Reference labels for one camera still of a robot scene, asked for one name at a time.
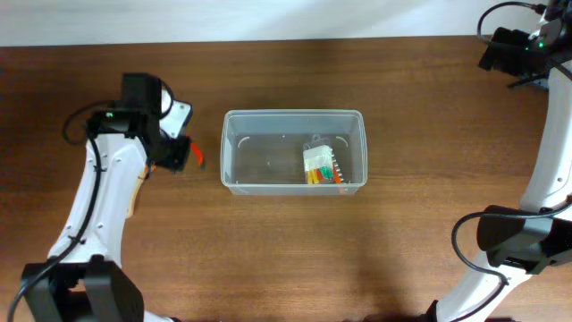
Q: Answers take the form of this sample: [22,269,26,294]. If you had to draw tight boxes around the clear plastic container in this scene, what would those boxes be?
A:
[220,109,367,195]

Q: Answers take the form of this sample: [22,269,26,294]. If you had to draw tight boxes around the orange screwdriver bit holder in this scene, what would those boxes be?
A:
[330,148,344,184]

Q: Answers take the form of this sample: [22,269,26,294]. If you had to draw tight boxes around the orange handled pliers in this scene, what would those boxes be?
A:
[190,142,205,171]

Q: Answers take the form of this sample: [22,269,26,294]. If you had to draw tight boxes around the clear box coloured plugs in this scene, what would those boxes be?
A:
[303,134,335,185]

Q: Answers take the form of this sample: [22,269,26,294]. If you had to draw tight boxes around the orange scraper wooden handle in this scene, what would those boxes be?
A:
[126,165,156,219]

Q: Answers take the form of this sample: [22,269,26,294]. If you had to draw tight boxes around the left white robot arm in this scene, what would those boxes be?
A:
[7,73,193,321]

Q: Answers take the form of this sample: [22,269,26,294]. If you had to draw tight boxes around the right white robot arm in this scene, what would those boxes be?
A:
[420,0,571,321]

